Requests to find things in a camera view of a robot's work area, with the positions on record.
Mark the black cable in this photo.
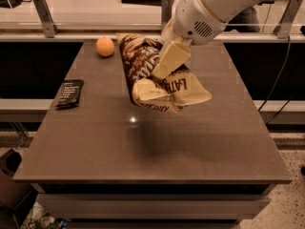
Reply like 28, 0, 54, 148
256, 35, 301, 126

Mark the brown table drawer base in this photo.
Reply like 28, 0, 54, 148
31, 183, 275, 224

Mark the middle metal glass bracket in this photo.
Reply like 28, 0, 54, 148
160, 0, 173, 31

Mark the orange fruit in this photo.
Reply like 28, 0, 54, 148
96, 37, 114, 57

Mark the seated person in jeans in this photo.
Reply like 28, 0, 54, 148
225, 7, 260, 32

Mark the left metal glass bracket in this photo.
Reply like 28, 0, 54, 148
32, 0, 57, 38

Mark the metal glass bracket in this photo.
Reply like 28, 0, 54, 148
32, 0, 57, 38
274, 0, 303, 39
160, 0, 173, 31

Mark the black rxbar chocolate bar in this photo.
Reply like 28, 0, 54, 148
56, 79, 84, 108

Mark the black object on counter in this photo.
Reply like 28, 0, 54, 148
0, 0, 31, 9

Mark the brown bin on floor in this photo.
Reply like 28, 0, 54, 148
0, 149, 36, 220

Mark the right metal glass bracket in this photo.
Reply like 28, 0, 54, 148
274, 0, 303, 39

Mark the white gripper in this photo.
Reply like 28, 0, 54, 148
152, 0, 226, 79

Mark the brown and cream chip bag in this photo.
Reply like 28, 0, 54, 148
116, 33, 212, 113

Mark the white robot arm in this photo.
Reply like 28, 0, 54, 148
152, 0, 265, 79

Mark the glass barrier panel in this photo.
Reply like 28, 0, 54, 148
0, 0, 305, 34

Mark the green white bag on floor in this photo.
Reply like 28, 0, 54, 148
20, 202, 67, 229

